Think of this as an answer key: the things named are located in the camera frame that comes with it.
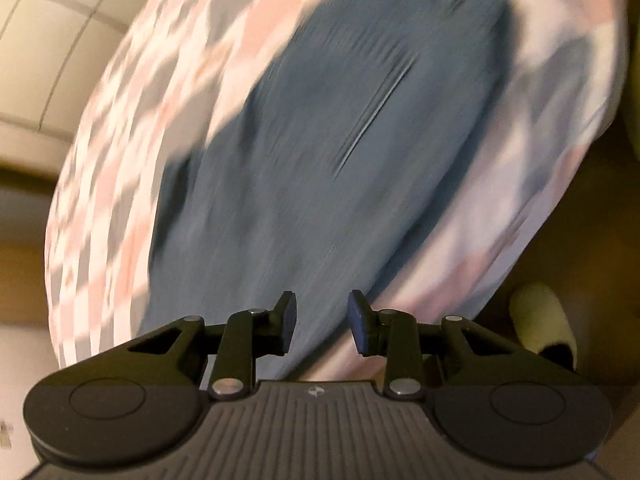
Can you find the cream slipper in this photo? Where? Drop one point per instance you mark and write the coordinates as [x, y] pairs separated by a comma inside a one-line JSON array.
[[541, 325]]

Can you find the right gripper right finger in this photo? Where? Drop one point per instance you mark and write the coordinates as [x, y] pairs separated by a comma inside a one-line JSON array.
[[394, 335]]

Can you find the checkered pink blue bed quilt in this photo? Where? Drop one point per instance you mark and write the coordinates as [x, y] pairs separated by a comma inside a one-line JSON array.
[[184, 68]]

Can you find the blue denim jeans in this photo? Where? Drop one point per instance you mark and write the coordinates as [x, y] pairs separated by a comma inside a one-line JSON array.
[[340, 162]]

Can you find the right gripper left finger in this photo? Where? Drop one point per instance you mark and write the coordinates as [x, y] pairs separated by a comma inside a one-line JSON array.
[[246, 337]]

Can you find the white wardrobe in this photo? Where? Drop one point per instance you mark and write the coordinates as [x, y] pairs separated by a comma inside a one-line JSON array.
[[53, 53]]

